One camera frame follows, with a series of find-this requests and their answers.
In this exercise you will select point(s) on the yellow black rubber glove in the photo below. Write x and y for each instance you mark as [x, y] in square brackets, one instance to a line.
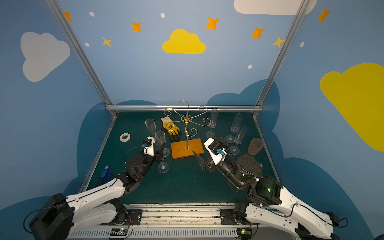
[171, 129]

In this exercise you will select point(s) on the clear flute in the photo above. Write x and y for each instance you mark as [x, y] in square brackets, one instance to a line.
[235, 127]
[151, 126]
[213, 118]
[161, 139]
[164, 167]
[238, 139]

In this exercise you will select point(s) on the white tape roll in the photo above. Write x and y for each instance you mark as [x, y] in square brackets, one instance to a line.
[125, 137]

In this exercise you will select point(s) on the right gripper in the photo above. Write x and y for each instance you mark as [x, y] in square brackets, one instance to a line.
[210, 163]

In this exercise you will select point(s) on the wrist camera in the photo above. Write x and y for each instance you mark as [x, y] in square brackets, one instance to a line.
[148, 146]
[217, 152]

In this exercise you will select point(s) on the orange wooden rack base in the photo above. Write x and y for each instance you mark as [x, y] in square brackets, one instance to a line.
[184, 149]

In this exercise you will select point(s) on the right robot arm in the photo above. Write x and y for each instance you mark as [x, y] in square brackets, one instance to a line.
[270, 203]

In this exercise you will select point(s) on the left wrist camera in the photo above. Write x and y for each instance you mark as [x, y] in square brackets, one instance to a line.
[148, 146]

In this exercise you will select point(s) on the aluminium frame back bar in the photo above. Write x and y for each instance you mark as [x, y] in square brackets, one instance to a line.
[156, 108]

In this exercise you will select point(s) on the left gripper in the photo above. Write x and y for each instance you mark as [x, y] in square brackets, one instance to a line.
[155, 154]

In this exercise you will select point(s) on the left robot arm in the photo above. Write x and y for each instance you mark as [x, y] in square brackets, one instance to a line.
[63, 216]

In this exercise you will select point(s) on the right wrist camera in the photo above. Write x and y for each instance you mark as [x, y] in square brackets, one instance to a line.
[217, 152]

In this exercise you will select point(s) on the gold wire glass rack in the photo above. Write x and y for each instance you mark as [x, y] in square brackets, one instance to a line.
[187, 118]

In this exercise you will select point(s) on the frosted brown plastic cup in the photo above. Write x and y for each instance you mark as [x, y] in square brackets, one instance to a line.
[255, 146]

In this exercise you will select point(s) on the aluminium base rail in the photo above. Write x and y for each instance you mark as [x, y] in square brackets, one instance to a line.
[205, 221]

